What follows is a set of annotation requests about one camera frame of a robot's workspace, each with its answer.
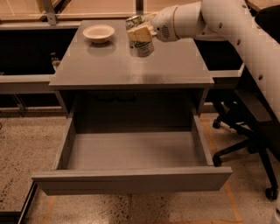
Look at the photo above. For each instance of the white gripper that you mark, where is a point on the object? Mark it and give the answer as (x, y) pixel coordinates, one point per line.
(162, 24)

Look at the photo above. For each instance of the blue silver soda can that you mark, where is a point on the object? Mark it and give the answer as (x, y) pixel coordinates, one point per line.
(134, 21)

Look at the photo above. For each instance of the black office chair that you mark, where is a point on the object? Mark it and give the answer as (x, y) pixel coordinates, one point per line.
(257, 95)

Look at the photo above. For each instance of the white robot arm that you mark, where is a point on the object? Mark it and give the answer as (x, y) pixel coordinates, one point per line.
(189, 22)

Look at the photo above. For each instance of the white paper bowl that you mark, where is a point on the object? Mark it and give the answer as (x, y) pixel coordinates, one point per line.
(99, 34)

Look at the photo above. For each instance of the grey side shelf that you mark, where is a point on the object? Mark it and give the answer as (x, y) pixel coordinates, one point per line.
(226, 79)
(25, 84)

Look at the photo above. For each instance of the grey open top drawer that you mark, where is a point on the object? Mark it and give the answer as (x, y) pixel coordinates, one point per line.
(135, 162)

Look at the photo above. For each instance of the grey cabinet counter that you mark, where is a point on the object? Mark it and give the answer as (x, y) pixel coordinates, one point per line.
(173, 76)

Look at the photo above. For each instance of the left grey side shelf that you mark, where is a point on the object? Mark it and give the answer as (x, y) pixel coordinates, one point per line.
(25, 84)

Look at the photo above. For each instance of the green white 7up can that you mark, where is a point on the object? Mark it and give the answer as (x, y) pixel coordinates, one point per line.
(141, 49)

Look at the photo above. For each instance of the right grey side shelf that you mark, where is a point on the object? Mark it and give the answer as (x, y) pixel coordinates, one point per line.
(226, 79)

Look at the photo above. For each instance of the small glass jar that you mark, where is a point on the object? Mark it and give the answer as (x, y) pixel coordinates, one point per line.
(55, 60)

